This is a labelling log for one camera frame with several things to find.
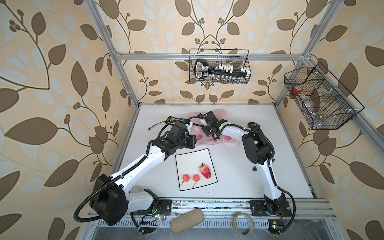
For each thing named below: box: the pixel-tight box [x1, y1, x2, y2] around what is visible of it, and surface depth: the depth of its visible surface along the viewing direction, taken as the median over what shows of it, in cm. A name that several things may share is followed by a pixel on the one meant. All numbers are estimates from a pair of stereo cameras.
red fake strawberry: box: [199, 162, 211, 179], surface depth 84 cm
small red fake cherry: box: [193, 174, 200, 189], surface depth 83 cm
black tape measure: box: [247, 121, 261, 129], surface depth 107 cm
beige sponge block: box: [170, 208, 205, 235], surface depth 69 cm
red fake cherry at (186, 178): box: [179, 174, 190, 187], surface depth 82 cm
